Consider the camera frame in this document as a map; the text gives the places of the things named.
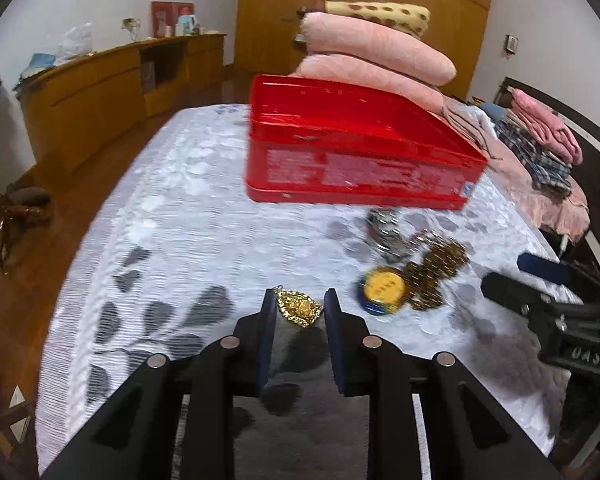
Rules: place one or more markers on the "yellow round tin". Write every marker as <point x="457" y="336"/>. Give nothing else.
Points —
<point x="382" y="290"/>

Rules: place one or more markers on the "pink bed sheet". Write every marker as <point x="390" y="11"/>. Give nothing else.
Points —
<point x="540" y="195"/>

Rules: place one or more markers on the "beige cloth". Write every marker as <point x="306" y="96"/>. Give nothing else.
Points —
<point x="467" y="125"/>

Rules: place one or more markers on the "stack of plaid clothes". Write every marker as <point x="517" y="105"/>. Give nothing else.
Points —
<point x="535" y="160"/>

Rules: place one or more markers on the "white plastic bag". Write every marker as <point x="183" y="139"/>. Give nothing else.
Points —
<point x="75" y="45"/>

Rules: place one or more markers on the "pink folded quilt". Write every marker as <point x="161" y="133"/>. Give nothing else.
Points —
<point x="380" y="50"/>
<point x="360" y="80"/>

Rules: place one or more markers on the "gold pendant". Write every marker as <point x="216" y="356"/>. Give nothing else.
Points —
<point x="297" y="307"/>

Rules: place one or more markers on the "wall intercom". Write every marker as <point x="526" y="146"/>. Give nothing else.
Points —
<point x="511" y="43"/>

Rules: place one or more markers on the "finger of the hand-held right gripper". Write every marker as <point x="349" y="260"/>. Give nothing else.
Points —
<point x="520" y="295"/>
<point x="545" y="267"/>

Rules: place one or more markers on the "wooden sideboard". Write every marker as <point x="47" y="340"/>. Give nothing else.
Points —
<point x="95" y="105"/>

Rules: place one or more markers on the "blue cloth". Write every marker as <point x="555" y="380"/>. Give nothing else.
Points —
<point x="35" y="67"/>

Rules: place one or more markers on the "pink folded blanket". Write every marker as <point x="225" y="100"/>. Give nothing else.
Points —
<point x="545" y="122"/>

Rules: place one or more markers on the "silver wristwatch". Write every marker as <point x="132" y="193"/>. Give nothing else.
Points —
<point x="386" y="235"/>

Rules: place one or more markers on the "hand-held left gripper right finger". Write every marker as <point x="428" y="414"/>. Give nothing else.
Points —
<point x="334" y="345"/>

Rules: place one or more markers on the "grey floral bedspread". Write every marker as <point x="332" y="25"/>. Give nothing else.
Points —
<point x="205" y="240"/>

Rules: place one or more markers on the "yellow spotted blanket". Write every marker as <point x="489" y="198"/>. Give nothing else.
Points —
<point x="380" y="12"/>

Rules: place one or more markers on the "wall socket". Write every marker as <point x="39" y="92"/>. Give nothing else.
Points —
<point x="130" y="23"/>

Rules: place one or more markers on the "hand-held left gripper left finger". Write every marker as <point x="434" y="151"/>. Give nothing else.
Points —
<point x="266" y="345"/>

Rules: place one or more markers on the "red tin box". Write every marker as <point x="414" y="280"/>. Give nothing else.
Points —
<point x="355" y="170"/>

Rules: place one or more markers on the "wooden coat rack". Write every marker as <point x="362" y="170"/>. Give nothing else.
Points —
<point x="10" y="210"/>

